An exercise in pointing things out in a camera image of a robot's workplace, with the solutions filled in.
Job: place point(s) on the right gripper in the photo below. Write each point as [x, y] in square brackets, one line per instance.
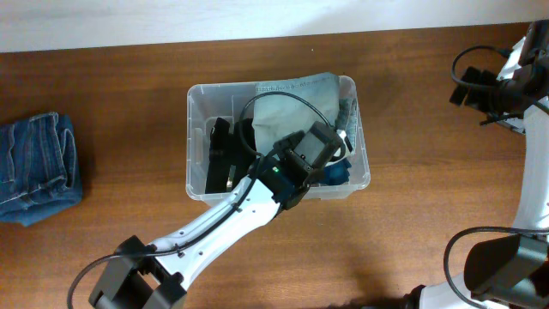
[478, 100]

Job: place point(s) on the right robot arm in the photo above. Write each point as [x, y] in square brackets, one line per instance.
[504, 267]

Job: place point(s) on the blue garment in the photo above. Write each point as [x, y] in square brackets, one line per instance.
[336, 174]

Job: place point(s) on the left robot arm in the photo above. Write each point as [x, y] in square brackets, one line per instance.
[159, 274]

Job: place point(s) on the light blue jeans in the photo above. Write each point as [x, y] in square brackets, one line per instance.
[285, 107]

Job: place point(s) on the black garment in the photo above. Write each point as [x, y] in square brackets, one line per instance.
[229, 161]

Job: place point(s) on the dark blue jeans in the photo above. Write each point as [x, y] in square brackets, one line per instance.
[40, 174]

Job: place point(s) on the clear plastic storage box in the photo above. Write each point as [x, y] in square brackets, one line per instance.
[207, 102]

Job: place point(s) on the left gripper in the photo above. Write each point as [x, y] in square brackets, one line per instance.
[287, 142]

